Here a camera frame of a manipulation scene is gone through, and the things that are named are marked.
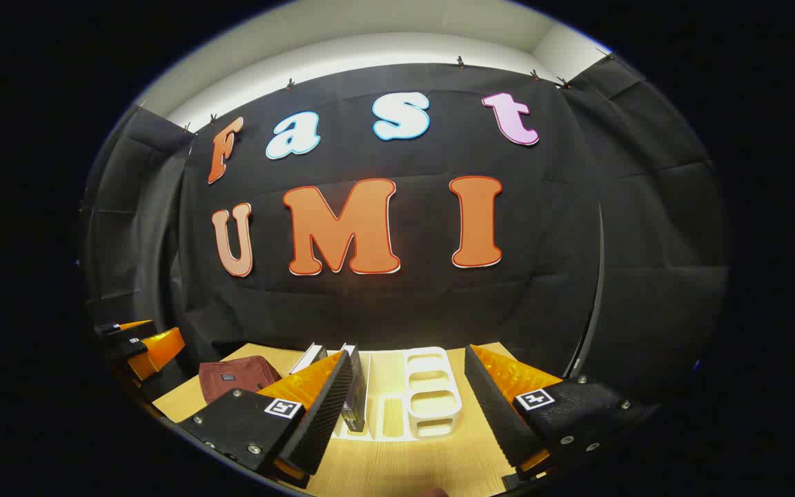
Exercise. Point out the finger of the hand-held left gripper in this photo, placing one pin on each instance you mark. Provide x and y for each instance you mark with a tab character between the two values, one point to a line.
125	329
159	348

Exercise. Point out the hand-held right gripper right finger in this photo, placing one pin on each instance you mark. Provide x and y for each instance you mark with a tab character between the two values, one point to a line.
491	407

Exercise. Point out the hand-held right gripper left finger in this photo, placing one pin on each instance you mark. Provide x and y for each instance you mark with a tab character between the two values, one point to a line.
325	407

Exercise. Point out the blue cover book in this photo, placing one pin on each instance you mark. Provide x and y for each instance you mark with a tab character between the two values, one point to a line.
355	393

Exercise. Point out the black cover book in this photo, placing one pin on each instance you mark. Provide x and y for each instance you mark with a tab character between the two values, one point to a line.
308	359

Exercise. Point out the white plastic bookshelf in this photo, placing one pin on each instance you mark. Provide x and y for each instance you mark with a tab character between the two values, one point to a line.
432	386

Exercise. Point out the maroon schoolbag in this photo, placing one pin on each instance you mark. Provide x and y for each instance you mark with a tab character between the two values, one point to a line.
232	376

